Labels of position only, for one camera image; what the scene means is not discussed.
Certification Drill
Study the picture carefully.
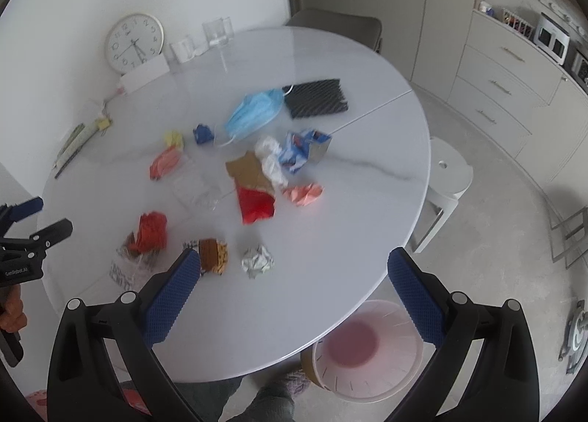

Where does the yellow paper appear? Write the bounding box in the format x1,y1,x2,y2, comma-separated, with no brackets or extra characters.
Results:
164,130,184,151

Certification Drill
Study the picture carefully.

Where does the brown yellow snack wrapper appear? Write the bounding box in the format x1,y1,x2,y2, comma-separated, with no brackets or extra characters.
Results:
182,238,229,275

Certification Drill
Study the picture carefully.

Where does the blue surgical face mask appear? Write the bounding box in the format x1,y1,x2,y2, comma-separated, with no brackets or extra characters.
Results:
213,86,294,147

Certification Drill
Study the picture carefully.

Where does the pink paper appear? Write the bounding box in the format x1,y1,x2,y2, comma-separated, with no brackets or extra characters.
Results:
282,183,324,207

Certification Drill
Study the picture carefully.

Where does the black foam fruit net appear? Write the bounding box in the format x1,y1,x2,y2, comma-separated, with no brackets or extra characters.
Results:
282,79,349,119

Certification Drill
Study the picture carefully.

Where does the white pink trash bin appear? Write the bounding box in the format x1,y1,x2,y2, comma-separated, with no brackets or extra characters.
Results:
301,300,424,403

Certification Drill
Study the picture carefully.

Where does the person's left hand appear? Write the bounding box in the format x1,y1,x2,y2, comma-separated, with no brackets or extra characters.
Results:
0,285,28,333

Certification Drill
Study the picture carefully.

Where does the grey floor exercise device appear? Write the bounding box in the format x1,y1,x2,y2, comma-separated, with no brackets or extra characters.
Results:
558,300,587,374

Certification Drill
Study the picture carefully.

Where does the crumpled red paper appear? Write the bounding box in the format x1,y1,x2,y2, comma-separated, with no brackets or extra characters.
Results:
126,211,168,257

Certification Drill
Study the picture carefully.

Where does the yellow sticky clip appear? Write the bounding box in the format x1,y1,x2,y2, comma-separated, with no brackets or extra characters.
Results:
95,118,112,131

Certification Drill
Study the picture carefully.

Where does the orange snack wrapper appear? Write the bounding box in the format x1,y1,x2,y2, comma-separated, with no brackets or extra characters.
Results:
148,147,182,180

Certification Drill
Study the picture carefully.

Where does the clear crushed plastic bottle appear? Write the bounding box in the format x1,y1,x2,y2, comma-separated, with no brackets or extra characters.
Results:
171,156,222,212

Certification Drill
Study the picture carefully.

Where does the white card box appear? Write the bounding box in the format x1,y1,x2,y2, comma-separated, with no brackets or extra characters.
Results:
119,54,171,94

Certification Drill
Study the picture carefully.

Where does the crumpled dark blue paper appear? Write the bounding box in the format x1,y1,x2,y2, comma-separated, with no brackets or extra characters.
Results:
192,123,215,147

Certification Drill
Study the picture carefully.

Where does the crumpled silver white paper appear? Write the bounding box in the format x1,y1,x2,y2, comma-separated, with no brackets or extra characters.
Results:
241,245,275,279

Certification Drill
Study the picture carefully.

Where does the white plastic stool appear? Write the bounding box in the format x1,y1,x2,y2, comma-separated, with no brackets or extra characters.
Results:
410,137,473,253

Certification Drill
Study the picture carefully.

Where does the red plastic wrapper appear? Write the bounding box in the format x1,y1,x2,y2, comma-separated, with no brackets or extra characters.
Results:
236,185,275,225

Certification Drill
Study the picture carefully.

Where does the torn brown cardboard piece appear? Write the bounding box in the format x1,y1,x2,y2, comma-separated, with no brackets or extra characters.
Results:
225,151,274,195

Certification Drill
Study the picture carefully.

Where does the crumpled white tissue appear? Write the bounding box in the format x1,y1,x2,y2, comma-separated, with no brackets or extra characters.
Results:
254,136,288,190

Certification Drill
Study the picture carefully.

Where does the clear glass cup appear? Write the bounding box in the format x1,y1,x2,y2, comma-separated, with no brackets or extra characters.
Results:
202,17,234,47

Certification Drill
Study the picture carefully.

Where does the white drawer cabinet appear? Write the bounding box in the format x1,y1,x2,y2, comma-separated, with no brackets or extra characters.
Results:
447,8,588,176

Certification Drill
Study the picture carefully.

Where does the blue crushed carton box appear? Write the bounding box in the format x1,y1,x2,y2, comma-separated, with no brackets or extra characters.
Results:
279,129,332,174

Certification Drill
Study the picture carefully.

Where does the silver toaster oven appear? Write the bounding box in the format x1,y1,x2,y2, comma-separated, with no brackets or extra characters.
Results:
533,13,570,66

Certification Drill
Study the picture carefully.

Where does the round white wall clock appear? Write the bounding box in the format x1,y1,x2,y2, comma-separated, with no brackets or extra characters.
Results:
105,13,164,75

